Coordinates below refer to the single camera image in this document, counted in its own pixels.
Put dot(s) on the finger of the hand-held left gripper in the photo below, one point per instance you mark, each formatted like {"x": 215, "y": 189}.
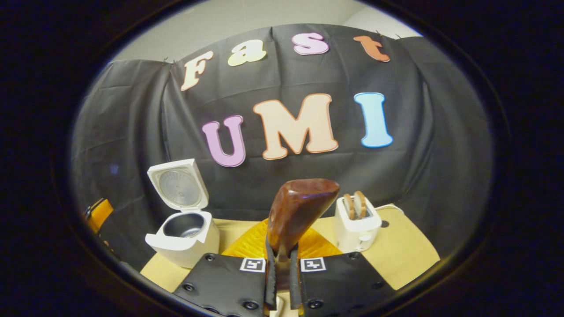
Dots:
{"x": 100, "y": 213}

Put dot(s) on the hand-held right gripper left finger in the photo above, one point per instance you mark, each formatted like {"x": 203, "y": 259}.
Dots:
{"x": 270, "y": 286}

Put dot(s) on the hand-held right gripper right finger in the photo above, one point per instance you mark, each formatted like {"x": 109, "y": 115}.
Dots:
{"x": 294, "y": 286}

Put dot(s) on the brown wooden spoon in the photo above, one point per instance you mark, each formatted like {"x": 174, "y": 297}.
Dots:
{"x": 299, "y": 207}

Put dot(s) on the white rice cooker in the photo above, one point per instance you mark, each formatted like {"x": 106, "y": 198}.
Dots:
{"x": 176, "y": 251}

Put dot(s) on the white toaster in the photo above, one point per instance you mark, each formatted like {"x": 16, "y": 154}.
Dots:
{"x": 352, "y": 233}

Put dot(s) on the brown toast slice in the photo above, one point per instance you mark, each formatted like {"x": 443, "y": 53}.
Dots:
{"x": 348, "y": 207}
{"x": 360, "y": 204}

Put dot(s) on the black backdrop cloth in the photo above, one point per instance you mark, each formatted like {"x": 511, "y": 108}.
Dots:
{"x": 418, "y": 154}

